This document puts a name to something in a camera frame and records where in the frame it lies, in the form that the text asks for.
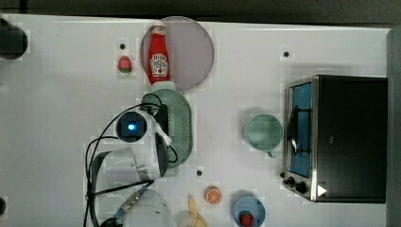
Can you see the green plastic strainer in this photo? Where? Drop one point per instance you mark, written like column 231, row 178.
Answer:
column 177, row 123

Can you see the red strawberry in bowl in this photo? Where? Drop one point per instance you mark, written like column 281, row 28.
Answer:
column 246, row 219

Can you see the orange slice toy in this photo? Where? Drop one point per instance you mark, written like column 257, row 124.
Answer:
column 212, row 195

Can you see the silver toaster oven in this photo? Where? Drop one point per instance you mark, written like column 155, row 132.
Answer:
column 336, row 139

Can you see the blue small bowl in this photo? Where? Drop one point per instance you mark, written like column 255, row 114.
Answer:
column 251, row 205

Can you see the red plush ketchup bottle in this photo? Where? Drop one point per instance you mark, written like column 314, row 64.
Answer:
column 158, row 58

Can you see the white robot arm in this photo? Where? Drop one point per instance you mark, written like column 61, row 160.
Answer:
column 143, row 160

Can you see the black cylinder at left edge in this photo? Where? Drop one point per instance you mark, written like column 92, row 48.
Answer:
column 13, row 41

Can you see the green plastic cup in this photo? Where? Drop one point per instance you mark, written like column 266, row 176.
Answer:
column 263, row 132

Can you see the red toy strawberry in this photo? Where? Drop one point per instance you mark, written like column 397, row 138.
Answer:
column 124, row 64

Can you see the pink round plate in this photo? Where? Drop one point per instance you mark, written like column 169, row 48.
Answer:
column 190, row 49

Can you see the white gripper with camera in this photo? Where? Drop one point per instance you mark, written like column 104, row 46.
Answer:
column 138, row 127

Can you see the toy banana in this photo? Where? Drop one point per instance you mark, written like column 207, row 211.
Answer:
column 191, row 217

